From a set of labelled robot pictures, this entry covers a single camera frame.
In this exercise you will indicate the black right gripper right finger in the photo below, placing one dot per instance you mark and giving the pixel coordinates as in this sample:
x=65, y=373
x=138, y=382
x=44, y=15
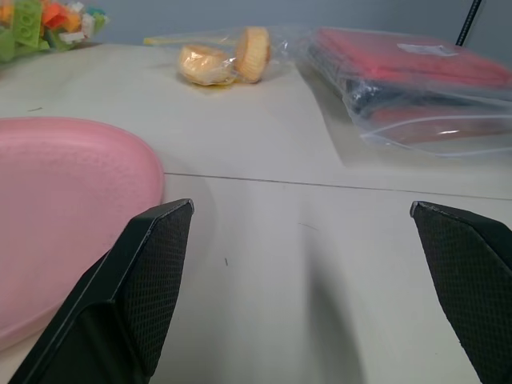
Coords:
x=472, y=280

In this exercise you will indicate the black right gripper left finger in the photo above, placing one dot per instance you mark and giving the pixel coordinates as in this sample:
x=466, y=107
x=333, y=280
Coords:
x=120, y=304

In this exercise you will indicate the pink plastic plate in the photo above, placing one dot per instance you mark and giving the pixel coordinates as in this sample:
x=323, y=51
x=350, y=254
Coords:
x=60, y=208

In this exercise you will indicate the clear bag of red cloths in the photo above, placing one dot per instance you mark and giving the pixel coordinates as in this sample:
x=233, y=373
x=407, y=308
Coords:
x=412, y=84

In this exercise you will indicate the yellow round cake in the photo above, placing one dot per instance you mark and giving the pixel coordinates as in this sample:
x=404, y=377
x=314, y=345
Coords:
x=202, y=64
x=252, y=54

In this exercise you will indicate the clear bag of yellow cakes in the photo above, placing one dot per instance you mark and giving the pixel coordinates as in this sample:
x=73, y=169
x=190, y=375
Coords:
x=224, y=56

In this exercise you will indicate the bag of colourful building blocks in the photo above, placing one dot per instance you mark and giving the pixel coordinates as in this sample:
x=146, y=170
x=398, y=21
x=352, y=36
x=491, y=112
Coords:
x=36, y=28

